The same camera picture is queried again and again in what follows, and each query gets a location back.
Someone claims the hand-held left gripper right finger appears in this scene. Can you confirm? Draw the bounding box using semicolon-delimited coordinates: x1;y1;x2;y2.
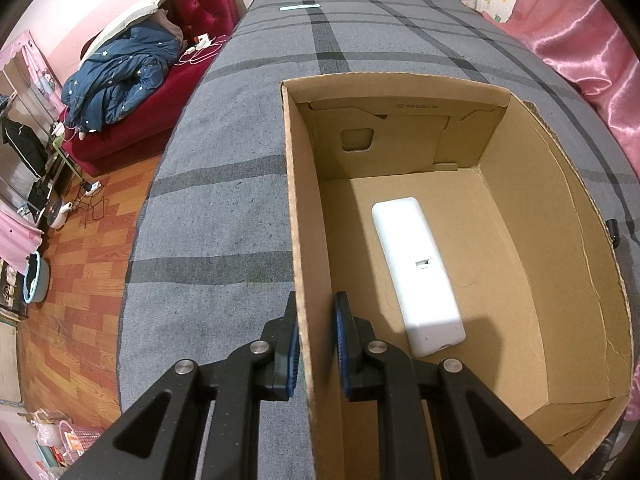
332;291;576;480

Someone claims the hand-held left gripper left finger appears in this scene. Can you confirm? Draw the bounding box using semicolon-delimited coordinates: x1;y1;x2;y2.
60;290;301;480

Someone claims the white remote control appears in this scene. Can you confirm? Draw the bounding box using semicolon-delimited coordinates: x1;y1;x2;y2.
371;197;467;358

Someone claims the brown cardboard box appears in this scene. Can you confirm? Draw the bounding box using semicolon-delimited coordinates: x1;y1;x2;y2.
280;72;632;480

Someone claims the grey plaid blanket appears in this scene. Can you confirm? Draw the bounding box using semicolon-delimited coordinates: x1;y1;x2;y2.
117;0;640;480

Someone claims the pink plastic basket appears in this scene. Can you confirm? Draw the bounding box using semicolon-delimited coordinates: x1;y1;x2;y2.
57;420;101;461

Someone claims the blue plastic basin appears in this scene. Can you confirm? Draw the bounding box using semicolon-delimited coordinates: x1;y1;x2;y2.
22;252;51;306

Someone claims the small white floor appliance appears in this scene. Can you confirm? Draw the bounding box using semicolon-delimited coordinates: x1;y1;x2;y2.
47;200;73;228

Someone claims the dark red sofa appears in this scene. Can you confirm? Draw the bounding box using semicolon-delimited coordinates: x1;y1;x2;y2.
59;0;248;178

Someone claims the pink hanging cloth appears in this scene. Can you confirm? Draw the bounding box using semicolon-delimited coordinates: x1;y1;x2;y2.
0;207;43;271

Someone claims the light green stand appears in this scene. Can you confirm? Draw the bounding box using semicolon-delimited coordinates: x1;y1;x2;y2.
52;135;83;181

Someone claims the blue star-print duvet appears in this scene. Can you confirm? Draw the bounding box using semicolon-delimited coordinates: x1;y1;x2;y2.
61;25;183;131

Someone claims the black hanging garment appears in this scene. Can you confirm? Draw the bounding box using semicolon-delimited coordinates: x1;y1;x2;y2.
2;119;48;178

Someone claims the brown cloth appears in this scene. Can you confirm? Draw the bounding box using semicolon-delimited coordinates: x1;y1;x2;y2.
152;7;188;43

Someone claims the white pillow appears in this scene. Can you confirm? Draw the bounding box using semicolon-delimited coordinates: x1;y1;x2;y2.
80;0;173;61

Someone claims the metal clothes rack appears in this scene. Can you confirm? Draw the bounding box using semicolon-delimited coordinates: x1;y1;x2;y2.
0;67;66;221

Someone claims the pink satin curtain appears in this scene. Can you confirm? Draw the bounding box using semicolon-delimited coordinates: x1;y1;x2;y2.
500;0;640;161

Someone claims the pink ruffled rack cover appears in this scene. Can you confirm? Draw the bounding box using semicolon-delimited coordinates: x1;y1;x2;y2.
0;30;41;91

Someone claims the white charging cable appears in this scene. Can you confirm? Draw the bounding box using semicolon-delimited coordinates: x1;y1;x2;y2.
175;37;226;66

